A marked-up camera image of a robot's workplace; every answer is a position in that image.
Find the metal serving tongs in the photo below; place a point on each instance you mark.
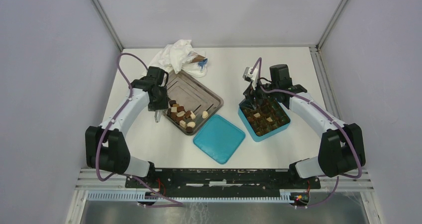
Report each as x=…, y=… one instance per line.
x=158, y=115

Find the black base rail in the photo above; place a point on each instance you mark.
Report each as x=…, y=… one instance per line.
x=226, y=183

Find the stainless steel tray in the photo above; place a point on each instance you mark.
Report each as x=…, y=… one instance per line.
x=195, y=97

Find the teal chocolate box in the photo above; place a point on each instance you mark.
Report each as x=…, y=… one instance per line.
x=259, y=128

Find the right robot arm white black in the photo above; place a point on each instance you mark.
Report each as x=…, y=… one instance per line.
x=341, y=148

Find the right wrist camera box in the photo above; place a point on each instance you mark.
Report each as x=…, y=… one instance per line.
x=251, y=75

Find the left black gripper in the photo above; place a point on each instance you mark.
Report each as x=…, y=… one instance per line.
x=163, y=104

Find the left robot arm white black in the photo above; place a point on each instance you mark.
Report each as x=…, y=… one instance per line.
x=106, y=147

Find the brown blue wrapper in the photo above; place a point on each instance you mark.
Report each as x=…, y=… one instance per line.
x=194, y=57

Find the white crumpled cloth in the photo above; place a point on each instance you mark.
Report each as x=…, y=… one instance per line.
x=173, y=57

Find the teal box lid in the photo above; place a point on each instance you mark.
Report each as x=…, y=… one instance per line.
x=219, y=139

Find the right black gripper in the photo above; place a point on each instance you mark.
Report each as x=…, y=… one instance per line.
x=250, y=93

